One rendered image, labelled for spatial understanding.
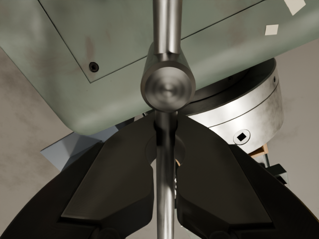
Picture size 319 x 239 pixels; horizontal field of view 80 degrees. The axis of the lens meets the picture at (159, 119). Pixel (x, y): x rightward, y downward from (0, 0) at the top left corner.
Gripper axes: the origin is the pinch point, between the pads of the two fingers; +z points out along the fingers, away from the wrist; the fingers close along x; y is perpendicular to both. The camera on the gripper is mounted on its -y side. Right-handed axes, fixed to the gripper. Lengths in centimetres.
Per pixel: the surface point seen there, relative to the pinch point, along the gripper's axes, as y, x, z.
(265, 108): 9.8, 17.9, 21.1
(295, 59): 29, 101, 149
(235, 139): 15.0, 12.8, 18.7
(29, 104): 60, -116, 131
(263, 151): 45, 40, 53
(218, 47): -1.4, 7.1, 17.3
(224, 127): 12.4, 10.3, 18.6
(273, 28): -3.7, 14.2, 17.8
